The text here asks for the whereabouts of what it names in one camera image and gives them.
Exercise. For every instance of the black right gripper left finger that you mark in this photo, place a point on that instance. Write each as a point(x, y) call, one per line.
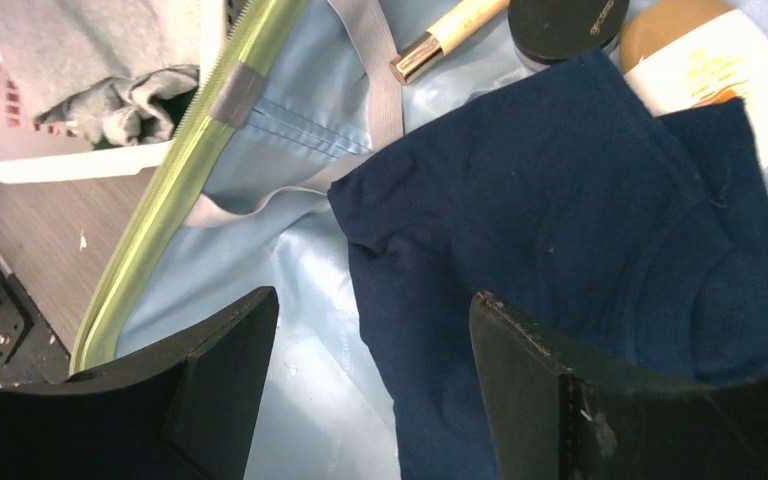
point(210, 378)

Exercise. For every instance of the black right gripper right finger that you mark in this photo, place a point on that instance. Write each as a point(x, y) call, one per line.
point(559, 408)

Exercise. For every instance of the grey garment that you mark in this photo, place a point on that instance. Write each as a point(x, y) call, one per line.
point(105, 66)

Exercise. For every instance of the dark green garment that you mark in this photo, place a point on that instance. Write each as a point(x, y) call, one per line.
point(178, 109)

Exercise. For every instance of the navy blue folded garment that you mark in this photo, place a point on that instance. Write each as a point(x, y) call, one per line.
point(644, 236)

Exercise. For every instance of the black round jar lid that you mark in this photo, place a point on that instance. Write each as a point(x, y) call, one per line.
point(547, 32)

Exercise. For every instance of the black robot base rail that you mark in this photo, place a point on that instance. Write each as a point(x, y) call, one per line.
point(30, 350)

